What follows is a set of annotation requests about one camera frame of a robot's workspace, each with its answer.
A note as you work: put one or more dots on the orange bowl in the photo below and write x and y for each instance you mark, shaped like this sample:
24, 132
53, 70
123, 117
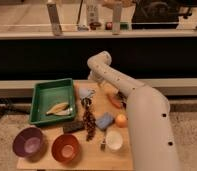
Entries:
65, 148

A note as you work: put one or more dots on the yellow banana in tray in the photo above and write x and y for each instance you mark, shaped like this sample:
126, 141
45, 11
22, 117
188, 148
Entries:
59, 109

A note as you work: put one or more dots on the wooden board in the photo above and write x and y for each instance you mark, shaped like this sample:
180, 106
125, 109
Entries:
90, 158

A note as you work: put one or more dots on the blue sponge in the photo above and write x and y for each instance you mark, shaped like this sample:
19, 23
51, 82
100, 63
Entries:
104, 121

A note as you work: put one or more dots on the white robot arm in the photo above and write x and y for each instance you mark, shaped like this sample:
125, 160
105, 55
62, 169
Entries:
151, 137

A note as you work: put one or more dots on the left metal post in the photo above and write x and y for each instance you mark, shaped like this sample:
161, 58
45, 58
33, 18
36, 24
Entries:
54, 19

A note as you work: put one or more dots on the green plastic tray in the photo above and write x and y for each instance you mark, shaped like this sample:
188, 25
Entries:
48, 94

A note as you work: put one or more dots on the black machine in background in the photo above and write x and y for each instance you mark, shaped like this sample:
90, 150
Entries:
157, 14

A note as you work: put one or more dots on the white cup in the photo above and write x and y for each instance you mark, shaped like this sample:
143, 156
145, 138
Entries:
114, 140

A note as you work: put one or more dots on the metal post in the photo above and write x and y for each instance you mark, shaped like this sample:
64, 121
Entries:
117, 10
54, 19

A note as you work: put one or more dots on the purple bowl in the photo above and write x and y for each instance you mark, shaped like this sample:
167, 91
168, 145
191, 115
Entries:
28, 142

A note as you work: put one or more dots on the white bottle in background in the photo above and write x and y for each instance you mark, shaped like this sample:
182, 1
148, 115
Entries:
92, 11

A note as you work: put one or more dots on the dark rectangular block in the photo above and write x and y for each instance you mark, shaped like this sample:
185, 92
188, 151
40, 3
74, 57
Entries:
73, 126

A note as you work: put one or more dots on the orange round fruit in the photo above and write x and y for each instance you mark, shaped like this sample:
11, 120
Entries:
121, 120

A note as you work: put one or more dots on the right metal post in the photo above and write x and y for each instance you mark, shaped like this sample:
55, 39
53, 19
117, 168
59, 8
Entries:
117, 10

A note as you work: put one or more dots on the small metal fork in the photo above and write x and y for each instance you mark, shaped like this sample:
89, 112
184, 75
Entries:
103, 142

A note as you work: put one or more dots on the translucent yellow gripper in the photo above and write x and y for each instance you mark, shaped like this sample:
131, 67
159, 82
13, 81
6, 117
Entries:
108, 88

